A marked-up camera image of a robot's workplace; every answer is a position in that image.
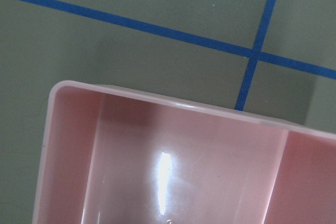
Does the pink plastic bin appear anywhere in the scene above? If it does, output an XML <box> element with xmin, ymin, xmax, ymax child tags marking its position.
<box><xmin>32</xmin><ymin>80</ymin><xmax>335</xmax><ymax>223</ymax></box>

